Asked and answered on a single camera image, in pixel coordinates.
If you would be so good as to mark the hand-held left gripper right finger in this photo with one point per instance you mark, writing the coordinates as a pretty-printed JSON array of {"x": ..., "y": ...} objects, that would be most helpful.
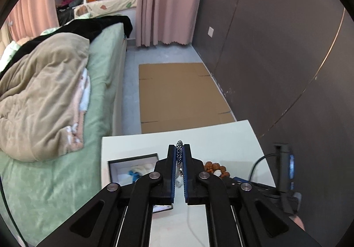
[{"x": 186, "y": 169}]

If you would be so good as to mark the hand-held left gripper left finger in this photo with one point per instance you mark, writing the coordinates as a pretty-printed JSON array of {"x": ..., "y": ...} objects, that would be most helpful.
[{"x": 172, "y": 169}]

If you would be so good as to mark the black jewelry box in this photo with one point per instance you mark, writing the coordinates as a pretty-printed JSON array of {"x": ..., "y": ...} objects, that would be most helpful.
[{"x": 119, "y": 170}]

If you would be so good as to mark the person's right hand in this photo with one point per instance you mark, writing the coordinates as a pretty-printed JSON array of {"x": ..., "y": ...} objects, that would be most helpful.
[{"x": 298, "y": 223}]

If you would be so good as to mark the blue white ornament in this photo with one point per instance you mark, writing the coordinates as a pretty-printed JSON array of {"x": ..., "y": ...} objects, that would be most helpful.
[{"x": 137, "y": 172}]

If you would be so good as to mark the flat cardboard sheet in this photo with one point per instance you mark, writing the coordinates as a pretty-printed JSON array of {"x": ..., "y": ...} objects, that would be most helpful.
[{"x": 177, "y": 94}]

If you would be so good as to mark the green sheeted bed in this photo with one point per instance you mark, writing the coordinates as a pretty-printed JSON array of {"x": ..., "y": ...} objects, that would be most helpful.
[{"x": 105, "y": 70}]

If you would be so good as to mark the beige blanket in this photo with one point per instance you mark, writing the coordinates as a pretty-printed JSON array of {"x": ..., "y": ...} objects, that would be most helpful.
[{"x": 44, "y": 83}]

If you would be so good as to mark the black blanket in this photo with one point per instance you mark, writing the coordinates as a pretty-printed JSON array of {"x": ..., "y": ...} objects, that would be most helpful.
[{"x": 83, "y": 27}]

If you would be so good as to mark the pink curtain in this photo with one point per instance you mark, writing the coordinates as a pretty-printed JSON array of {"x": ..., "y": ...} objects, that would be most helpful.
[
  {"x": 33, "y": 9},
  {"x": 166, "y": 0}
]

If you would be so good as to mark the bed with printed sheet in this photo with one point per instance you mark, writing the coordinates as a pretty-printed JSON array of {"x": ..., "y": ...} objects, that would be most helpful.
[{"x": 110, "y": 5}]

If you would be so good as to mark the pale green pillow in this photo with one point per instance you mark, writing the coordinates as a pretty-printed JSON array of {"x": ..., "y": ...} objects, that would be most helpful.
[{"x": 8, "y": 53}]

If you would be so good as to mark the white wall socket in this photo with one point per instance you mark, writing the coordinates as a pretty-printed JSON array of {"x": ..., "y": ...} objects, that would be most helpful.
[{"x": 210, "y": 32}]

